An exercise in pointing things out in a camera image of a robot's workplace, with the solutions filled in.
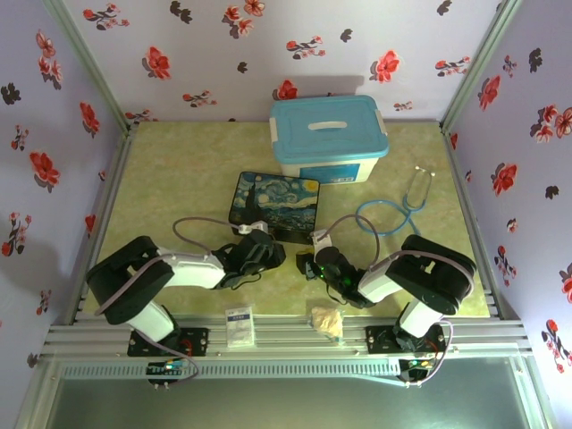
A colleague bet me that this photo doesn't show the grey slotted cable duct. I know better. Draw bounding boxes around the grey slotted cable duct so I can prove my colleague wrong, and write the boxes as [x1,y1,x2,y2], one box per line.
[60,363,402,380]

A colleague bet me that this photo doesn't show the grey left arm cable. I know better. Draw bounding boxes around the grey left arm cable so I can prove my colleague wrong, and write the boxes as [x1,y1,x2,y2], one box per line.
[172,216,251,261]

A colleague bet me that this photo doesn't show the aluminium frame post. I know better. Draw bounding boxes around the aluminium frame post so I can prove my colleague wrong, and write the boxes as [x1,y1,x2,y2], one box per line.
[43,0,136,131]
[440,0,525,131]

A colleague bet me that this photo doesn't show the clear bag of beige material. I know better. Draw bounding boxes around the clear bag of beige material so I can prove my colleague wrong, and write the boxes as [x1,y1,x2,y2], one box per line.
[307,305,346,346]

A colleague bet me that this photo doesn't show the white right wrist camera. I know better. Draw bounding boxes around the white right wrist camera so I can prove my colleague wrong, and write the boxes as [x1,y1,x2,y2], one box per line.
[310,229,334,251]

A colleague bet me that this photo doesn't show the blue stethoscope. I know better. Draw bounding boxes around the blue stethoscope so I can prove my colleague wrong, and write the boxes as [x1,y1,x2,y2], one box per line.
[356,164,435,238]

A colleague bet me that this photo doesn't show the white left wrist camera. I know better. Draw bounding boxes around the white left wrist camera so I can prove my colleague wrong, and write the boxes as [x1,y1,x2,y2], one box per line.
[235,221,269,237]

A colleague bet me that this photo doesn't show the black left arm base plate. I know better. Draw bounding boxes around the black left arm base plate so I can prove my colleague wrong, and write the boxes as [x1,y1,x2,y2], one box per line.
[127,326,210,358]

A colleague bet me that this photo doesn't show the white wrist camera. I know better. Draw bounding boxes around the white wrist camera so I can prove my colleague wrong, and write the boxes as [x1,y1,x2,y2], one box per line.
[235,221,269,237]
[310,229,334,251]

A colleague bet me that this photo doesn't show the starry night painted box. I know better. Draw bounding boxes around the starry night painted box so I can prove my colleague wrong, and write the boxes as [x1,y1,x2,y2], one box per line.
[227,171,322,246]

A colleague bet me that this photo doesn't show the aluminium side rail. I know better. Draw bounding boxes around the aluminium side rail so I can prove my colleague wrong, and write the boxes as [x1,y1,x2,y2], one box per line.
[440,122,523,321]
[68,124,136,326]

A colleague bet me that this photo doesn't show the aluminium front rails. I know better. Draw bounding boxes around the aluminium front rails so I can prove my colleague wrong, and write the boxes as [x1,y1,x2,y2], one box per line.
[42,314,536,359]

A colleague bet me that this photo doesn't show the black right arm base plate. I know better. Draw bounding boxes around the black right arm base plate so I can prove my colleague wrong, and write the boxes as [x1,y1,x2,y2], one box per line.
[365,324,449,357]

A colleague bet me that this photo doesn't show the storage box with blue lid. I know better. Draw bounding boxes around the storage box with blue lid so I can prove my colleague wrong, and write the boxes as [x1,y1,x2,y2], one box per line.
[269,95,389,185]

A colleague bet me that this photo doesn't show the white paper packet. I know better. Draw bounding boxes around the white paper packet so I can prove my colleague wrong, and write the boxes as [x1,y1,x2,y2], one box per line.
[224,305,257,349]

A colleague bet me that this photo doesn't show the grey metal sheet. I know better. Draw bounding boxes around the grey metal sheet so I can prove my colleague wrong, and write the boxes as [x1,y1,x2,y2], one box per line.
[44,378,540,429]

